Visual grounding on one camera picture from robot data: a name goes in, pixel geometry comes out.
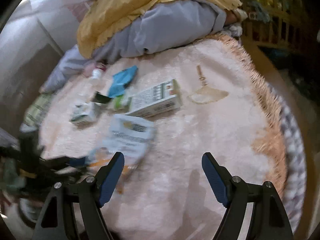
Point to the yellow ruffled blanket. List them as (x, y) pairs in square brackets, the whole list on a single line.
[(150, 0)]

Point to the small dark green box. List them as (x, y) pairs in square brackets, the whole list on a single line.
[(101, 98)]

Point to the white bottle with red label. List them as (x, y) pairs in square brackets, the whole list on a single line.
[(96, 75)]

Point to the pink pillow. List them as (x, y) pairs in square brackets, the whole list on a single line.
[(231, 17)]

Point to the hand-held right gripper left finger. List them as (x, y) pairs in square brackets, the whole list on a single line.
[(112, 177)]

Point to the pink embroidered fringed bedspread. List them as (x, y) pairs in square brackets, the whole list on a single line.
[(200, 130)]

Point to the wooden crib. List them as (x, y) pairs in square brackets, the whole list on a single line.
[(275, 30)]

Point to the blue foil packet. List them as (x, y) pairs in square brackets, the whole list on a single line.
[(122, 81)]

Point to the pink cloth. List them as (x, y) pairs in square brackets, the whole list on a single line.
[(89, 69)]

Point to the grey wardrobe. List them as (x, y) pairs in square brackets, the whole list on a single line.
[(25, 67)]

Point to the white round container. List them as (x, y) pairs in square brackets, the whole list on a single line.
[(28, 212)]

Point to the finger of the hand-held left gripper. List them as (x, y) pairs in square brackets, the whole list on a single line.
[(65, 163)]

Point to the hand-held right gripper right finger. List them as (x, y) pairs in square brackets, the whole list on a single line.
[(215, 177)]

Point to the green plaid cloth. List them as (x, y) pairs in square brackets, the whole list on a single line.
[(37, 110)]

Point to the grey fleece blanket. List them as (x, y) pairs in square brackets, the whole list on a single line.
[(162, 30)]

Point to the grey and white fluffy blanket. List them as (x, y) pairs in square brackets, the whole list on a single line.
[(295, 155)]

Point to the white printed plastic bag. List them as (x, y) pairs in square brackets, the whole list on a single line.
[(127, 135)]

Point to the small green and white box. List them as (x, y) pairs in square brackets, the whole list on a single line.
[(83, 113)]

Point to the gold and white medicine box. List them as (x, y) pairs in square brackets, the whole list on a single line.
[(155, 100)]

